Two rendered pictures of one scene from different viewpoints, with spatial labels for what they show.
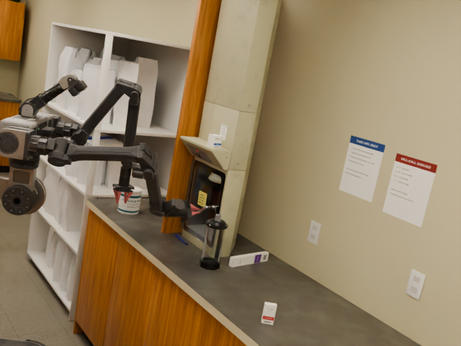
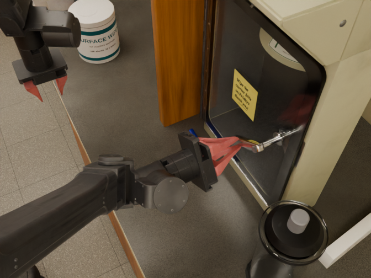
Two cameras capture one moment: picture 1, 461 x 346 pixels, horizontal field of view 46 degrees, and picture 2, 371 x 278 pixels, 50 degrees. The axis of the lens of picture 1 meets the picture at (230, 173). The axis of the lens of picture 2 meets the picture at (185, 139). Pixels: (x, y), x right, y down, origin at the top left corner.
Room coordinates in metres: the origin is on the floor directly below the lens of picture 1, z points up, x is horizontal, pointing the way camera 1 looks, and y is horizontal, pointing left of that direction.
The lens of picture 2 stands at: (2.23, 0.14, 1.75)
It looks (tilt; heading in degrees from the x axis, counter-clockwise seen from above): 52 degrees down; 10
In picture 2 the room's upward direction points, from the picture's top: straight up
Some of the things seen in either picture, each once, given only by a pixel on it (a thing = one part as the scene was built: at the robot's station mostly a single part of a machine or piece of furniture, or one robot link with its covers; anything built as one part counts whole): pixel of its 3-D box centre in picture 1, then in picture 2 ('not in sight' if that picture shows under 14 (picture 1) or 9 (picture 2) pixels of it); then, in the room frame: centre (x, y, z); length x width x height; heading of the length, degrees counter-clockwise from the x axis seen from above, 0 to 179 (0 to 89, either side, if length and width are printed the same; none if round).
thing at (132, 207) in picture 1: (129, 200); (95, 31); (3.16, 0.57, 1.02); 0.13 x 0.13 x 0.15
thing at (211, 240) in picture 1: (213, 244); (281, 255); (2.53, 0.02, 1.06); 0.11 x 0.11 x 0.21
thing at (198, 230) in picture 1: (202, 202); (245, 102); (2.77, 0.12, 1.19); 0.30 x 0.01 x 0.40; 38
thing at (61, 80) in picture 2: (123, 195); (49, 80); (2.82, 0.55, 1.14); 0.07 x 0.07 x 0.09; 38
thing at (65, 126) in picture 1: (62, 129); not in sight; (2.72, 0.88, 1.45); 0.09 x 0.08 x 0.12; 7
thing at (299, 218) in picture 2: (217, 221); (295, 226); (2.53, 0.02, 1.18); 0.09 x 0.09 x 0.07
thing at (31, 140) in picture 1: (37, 145); not in sight; (2.22, 0.82, 1.45); 0.09 x 0.08 x 0.12; 7
